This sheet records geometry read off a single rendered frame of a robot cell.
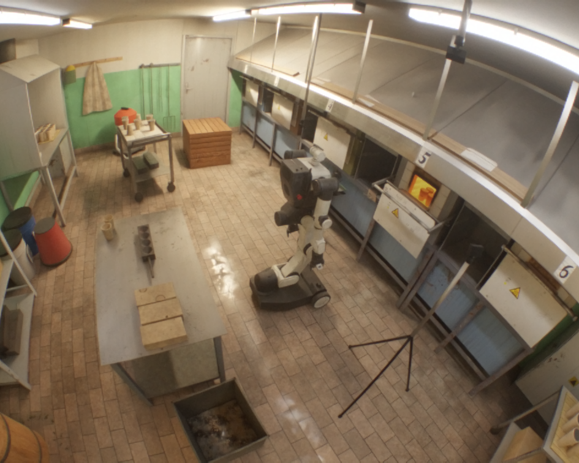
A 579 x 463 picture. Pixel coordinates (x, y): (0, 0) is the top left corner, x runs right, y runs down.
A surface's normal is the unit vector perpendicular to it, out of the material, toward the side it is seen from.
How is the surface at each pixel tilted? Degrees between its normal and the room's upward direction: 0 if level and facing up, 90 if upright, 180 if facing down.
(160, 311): 0
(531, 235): 80
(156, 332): 0
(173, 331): 0
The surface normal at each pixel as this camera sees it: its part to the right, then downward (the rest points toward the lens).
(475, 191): -0.84, 0.05
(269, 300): 0.14, -0.77
